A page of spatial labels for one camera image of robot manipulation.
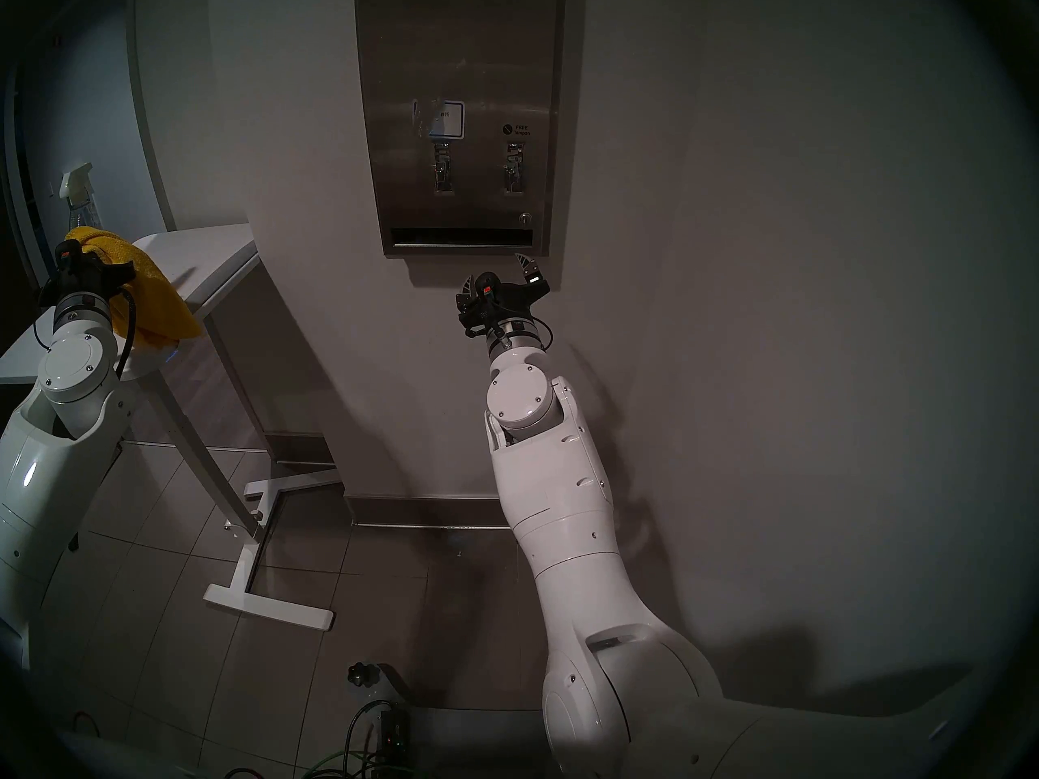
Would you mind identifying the spray bottle with blue liquid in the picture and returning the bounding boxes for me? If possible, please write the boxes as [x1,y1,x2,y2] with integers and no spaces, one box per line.
[58,163,102,230]

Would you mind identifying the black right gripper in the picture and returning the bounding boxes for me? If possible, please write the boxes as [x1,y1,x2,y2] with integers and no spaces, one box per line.
[456,252,551,337]

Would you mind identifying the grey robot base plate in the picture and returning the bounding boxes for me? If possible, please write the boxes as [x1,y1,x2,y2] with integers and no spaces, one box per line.
[373,664,553,779]

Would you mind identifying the yellow microfibre cloth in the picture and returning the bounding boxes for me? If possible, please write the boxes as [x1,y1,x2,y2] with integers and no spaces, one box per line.
[63,226,204,350]

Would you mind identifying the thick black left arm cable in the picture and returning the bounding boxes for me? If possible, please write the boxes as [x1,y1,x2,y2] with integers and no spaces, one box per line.
[114,286,137,381]

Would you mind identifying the white side table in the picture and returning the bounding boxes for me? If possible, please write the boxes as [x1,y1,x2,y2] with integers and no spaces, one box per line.
[0,223,342,632]

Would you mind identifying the green base cable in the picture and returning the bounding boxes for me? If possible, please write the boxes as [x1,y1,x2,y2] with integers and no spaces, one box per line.
[300,749,382,779]

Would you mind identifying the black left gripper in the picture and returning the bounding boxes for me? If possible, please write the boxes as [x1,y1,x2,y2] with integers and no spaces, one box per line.
[54,260,137,301]

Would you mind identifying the black base cable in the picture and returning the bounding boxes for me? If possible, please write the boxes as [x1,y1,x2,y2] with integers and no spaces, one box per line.
[343,700,399,779]

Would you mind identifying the black power box red light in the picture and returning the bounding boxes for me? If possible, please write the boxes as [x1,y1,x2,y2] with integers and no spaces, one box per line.
[377,708,412,758]

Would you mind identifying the stainless steel wall dispenser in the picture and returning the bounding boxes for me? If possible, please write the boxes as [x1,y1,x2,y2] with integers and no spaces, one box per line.
[353,0,569,257]

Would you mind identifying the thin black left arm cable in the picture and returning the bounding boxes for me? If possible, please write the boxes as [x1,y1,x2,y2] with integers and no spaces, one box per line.
[32,286,62,350]

